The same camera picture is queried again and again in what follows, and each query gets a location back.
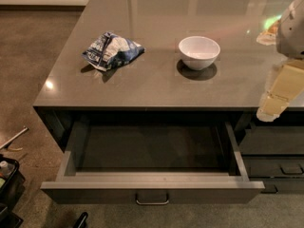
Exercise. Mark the black object on floor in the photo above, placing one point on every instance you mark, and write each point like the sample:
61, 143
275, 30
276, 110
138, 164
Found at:
81, 221

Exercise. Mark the grey counter cabinet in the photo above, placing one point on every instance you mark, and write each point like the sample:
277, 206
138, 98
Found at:
157, 88

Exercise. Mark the white ceramic bowl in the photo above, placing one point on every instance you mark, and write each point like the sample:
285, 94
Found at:
198, 52

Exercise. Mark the black bin with bottles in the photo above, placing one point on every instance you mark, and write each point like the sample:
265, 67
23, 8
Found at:
11, 188

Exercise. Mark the metal rod on floor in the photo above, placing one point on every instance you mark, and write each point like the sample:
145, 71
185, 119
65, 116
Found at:
7, 144

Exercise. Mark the grey top drawer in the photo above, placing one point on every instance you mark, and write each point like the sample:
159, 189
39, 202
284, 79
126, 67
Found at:
191, 163

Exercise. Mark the metal drawer handle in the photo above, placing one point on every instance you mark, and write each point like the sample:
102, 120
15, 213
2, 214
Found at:
149, 199

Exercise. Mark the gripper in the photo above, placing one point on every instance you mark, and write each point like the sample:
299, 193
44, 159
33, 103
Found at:
292, 35

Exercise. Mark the blue white chip bag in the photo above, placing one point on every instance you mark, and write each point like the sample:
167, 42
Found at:
110, 51

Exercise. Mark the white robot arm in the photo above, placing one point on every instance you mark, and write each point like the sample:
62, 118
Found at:
287, 32

